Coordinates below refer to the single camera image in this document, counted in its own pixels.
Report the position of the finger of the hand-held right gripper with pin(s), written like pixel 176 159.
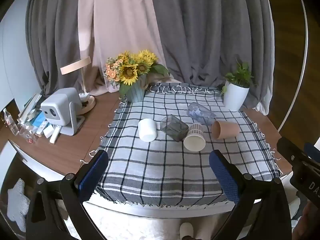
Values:
pixel 292 152

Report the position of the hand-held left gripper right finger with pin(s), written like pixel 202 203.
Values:
pixel 225 178

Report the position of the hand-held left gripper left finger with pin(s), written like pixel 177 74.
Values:
pixel 93 173

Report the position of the brown paper cup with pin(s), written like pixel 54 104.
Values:
pixel 225 129

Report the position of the patterned paper cup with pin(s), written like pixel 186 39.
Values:
pixel 194 138

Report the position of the clear blue glass cup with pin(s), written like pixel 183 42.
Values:
pixel 201 113

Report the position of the white cup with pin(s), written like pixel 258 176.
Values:
pixel 147 130

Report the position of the grey glass cup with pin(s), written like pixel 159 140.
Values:
pixel 174 128

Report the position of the white remote control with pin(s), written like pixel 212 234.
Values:
pixel 54 135

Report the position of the checked grey tablecloth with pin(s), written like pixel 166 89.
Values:
pixel 162 170

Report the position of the white slipper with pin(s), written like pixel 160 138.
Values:
pixel 186 231

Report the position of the grey mini projector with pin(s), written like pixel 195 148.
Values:
pixel 62 111

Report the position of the blue and white box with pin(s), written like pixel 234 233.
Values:
pixel 37 122

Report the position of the striped star pillow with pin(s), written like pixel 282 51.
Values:
pixel 17 205

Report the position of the green plant in white pot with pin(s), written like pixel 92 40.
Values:
pixel 236 90

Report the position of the white desk lamp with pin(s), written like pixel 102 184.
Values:
pixel 83 90

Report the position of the stack of books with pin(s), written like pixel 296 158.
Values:
pixel 30 107

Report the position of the clear plastic bottle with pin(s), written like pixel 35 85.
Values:
pixel 10 121

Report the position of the sunflower bouquet in blue vase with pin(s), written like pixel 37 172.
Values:
pixel 132 73

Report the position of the grey curtain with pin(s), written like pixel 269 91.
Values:
pixel 212 35
pixel 57 35

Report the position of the pink curtain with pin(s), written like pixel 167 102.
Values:
pixel 117 25

